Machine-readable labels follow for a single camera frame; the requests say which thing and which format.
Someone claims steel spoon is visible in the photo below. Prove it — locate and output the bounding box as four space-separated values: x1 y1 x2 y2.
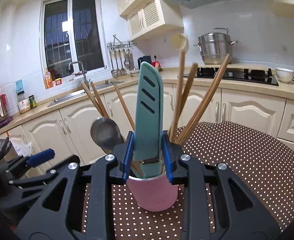
90 117 124 154

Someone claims pink utensil cup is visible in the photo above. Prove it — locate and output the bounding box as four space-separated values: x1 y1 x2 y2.
126 173 178 212

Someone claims teal sheathed kitchen knife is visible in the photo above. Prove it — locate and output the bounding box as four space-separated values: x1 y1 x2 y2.
133 62 163 179

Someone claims steel kitchen sink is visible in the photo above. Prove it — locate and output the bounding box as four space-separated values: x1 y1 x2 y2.
48 80 124 107

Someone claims kitchen window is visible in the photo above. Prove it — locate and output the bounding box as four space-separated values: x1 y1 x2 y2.
42 0 107 80

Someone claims glass jar blue lid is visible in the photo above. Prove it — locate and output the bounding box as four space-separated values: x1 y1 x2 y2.
15 80 31 114

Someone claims chrome faucet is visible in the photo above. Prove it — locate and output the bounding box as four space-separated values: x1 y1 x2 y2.
67 61 91 88

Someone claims orange bottle on windowsill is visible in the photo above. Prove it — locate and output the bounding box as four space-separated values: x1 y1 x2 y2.
44 68 53 89

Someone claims hanging utensil rack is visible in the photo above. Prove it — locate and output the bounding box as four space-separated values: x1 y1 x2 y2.
107 34 138 78

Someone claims red small container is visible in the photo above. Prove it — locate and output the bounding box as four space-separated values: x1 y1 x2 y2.
152 61 162 72

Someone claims brown polka dot tablecloth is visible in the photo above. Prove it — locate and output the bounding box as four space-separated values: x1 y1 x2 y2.
81 121 294 240

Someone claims black electric kettle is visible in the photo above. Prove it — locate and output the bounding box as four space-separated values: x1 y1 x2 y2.
137 55 152 69

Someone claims round bamboo trivet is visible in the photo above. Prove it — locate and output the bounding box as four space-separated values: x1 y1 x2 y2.
170 33 189 52

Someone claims black gas stove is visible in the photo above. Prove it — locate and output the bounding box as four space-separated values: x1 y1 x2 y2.
195 67 279 86

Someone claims stainless steel stock pot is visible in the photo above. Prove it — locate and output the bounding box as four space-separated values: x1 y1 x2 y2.
194 27 238 65

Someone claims white bowl on counter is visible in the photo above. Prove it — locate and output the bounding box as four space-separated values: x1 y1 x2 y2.
275 68 294 83

